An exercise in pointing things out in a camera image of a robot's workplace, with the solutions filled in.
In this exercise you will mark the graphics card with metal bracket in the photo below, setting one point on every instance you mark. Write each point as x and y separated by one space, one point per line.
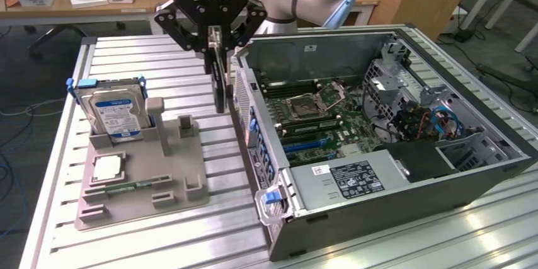
218 86

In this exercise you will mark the black RAM slot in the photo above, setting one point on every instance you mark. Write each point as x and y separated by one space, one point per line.
290 95
294 87
290 91
294 83

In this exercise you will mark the blue expansion slot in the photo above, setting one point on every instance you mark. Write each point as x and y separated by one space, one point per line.
305 145

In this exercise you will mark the beige corner fixture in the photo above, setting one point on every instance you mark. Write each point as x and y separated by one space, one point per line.
230 77

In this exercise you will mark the black stand base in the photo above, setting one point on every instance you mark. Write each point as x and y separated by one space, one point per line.
55 34

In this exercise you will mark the metal socket cover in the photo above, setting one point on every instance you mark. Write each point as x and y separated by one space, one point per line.
335 92

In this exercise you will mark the hard disk with blue rails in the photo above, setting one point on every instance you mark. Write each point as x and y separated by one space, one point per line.
114 114

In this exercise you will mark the perforated metal disk bay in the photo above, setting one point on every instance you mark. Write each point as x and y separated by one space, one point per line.
387 92

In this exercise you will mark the green motherboard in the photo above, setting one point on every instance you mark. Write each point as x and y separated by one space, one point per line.
353 130

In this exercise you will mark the silver CPU chip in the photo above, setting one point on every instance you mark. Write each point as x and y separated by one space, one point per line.
109 169

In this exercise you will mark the black power adapter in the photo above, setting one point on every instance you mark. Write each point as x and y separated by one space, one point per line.
460 35

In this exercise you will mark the green RAM stick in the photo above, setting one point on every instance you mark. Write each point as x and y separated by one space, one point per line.
126 185

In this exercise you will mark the grey power supply unit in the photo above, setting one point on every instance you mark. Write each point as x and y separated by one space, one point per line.
337 180

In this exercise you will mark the grey parts rack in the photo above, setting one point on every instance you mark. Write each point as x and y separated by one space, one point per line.
144 206

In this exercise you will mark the grey angled disk bay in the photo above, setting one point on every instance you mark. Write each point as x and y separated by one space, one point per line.
471 152

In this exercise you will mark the open black PC case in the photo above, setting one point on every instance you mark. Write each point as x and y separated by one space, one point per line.
379 218

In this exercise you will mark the dark brown fixture rail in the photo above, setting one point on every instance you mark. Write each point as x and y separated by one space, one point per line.
240 117

